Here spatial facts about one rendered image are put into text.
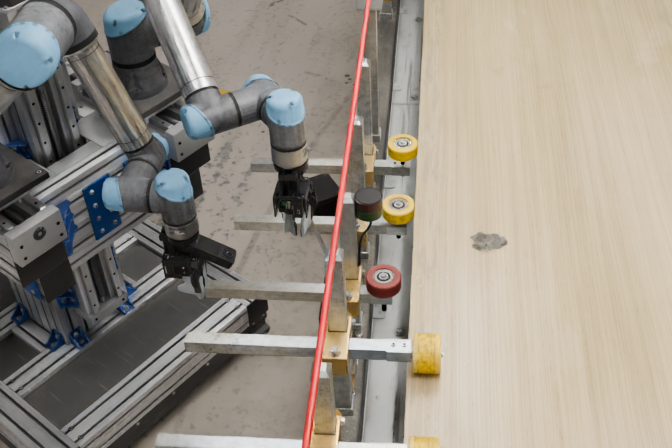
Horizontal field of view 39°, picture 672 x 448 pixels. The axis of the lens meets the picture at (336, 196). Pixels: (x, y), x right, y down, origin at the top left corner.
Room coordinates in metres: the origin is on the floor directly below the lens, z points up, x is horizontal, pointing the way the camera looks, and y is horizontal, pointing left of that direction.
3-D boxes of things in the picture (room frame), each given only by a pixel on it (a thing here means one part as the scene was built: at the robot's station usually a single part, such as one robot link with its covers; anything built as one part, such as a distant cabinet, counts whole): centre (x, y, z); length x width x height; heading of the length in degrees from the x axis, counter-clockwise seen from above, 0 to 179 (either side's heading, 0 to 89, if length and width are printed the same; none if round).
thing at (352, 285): (1.54, -0.02, 0.85); 0.13 x 0.06 x 0.05; 172
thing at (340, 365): (1.29, 0.01, 0.95); 0.13 x 0.06 x 0.05; 172
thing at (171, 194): (1.57, 0.35, 1.13); 0.09 x 0.08 x 0.11; 80
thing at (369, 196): (1.56, -0.07, 1.00); 0.06 x 0.06 x 0.22; 82
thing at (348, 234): (1.56, -0.02, 0.87); 0.03 x 0.03 x 0.48; 82
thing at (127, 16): (2.16, 0.50, 1.21); 0.13 x 0.12 x 0.14; 115
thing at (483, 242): (1.60, -0.35, 0.91); 0.09 x 0.07 x 0.02; 76
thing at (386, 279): (1.51, -0.10, 0.85); 0.08 x 0.08 x 0.11
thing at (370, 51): (2.32, -0.12, 0.93); 0.05 x 0.04 x 0.45; 172
